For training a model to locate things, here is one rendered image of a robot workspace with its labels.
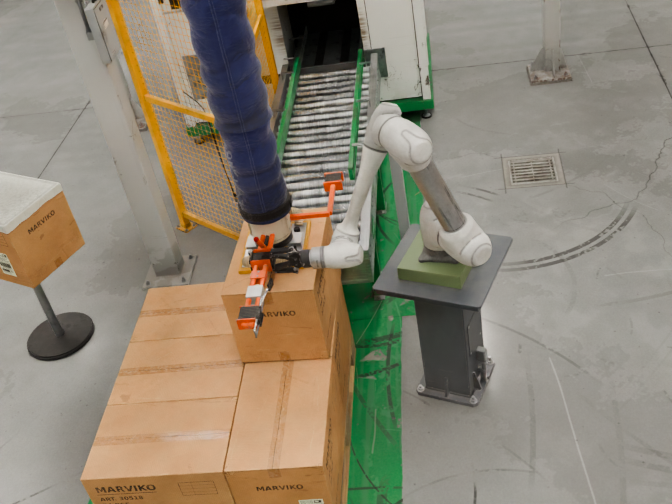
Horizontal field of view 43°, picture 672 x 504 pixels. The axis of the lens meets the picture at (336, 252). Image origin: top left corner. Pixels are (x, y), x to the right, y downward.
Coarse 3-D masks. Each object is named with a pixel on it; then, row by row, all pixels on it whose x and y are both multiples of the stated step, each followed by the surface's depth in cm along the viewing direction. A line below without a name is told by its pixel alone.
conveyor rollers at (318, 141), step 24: (336, 72) 602; (312, 96) 577; (336, 96) 574; (312, 120) 555; (336, 120) 545; (360, 120) 543; (288, 144) 536; (312, 144) 526; (336, 144) 523; (288, 168) 507; (312, 168) 504; (336, 168) 502; (312, 192) 482; (336, 192) 480; (336, 216) 459; (360, 216) 457
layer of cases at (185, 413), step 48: (192, 288) 429; (144, 336) 406; (192, 336) 400; (336, 336) 392; (144, 384) 379; (192, 384) 374; (240, 384) 370; (288, 384) 365; (336, 384) 379; (144, 432) 356; (192, 432) 352; (240, 432) 347; (288, 432) 343; (336, 432) 367; (96, 480) 341; (144, 480) 339; (192, 480) 337; (240, 480) 335; (288, 480) 334; (336, 480) 356
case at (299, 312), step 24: (240, 240) 386; (312, 240) 377; (240, 288) 357; (264, 288) 355; (288, 288) 352; (312, 288) 350; (336, 288) 403; (264, 312) 359; (288, 312) 358; (312, 312) 357; (240, 336) 369; (264, 336) 368; (288, 336) 367; (312, 336) 365; (264, 360) 377
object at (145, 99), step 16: (112, 0) 477; (112, 16) 484; (160, 16) 456; (144, 32) 476; (128, 48) 494; (160, 48) 474; (128, 64) 502; (176, 64) 473; (144, 80) 505; (144, 96) 512; (144, 112) 521; (192, 112) 485; (160, 128) 525; (160, 144) 534; (160, 160) 542; (192, 176) 532; (176, 192) 556; (176, 208) 564; (192, 224) 575; (208, 224) 548
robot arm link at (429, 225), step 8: (424, 208) 360; (424, 216) 360; (432, 216) 357; (424, 224) 362; (432, 224) 358; (424, 232) 365; (432, 232) 359; (424, 240) 369; (432, 240) 362; (432, 248) 368; (440, 248) 366
